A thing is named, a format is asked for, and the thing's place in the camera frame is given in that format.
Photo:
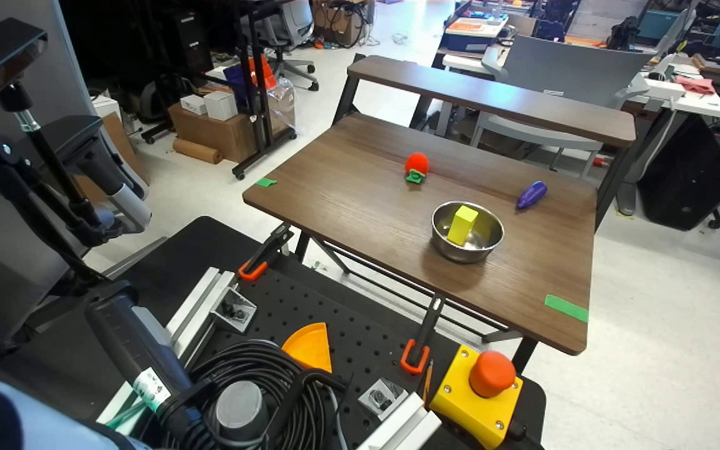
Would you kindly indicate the orange toy carrot green leaf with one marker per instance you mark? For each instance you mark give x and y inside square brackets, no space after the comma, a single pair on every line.
[415,162]

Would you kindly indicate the wooden table black legs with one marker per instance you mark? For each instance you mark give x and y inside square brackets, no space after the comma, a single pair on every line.
[360,191]

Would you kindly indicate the steel bowl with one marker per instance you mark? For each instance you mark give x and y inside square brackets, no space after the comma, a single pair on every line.
[446,241]

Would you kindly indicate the yellow block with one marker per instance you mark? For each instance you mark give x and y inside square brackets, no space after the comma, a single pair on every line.
[464,225]

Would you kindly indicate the black perforated base board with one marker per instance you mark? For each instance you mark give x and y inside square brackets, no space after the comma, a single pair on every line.
[360,327]

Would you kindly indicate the small green tape piece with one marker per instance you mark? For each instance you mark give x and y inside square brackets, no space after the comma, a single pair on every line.
[265,183]

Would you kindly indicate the orange triangular plastic piece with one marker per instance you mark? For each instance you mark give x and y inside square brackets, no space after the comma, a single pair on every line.
[310,348]

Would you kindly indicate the black metal floor stand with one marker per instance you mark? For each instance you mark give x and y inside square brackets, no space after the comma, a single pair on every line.
[259,91]

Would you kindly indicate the purple toy eggplant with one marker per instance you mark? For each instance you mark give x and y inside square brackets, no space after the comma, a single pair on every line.
[530,192]

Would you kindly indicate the cardboard box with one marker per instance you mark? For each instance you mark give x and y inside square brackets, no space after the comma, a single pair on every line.
[212,130]

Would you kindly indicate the long brown bench table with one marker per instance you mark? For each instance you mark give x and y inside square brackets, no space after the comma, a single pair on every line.
[492,96]

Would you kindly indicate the black office swivel chair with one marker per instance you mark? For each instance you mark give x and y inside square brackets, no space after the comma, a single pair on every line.
[295,32]

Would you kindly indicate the yellow emergency stop red button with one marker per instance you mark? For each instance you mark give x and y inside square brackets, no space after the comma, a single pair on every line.
[474,401]

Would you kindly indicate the long green tape strip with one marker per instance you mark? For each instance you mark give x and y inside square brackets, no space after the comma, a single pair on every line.
[566,307]

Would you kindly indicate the grey chair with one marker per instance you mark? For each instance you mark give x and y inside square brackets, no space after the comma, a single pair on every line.
[574,75]

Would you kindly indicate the black bag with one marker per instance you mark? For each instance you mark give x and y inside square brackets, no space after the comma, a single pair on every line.
[692,170]

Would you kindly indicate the white desk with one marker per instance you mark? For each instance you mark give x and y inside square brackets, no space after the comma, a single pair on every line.
[686,93]

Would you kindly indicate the small metal corner bracket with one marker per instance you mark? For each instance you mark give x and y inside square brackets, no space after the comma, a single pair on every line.
[234,311]
[384,397]

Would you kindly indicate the aluminium extrusion rail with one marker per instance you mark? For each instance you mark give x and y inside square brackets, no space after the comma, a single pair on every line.
[200,303]
[401,426]

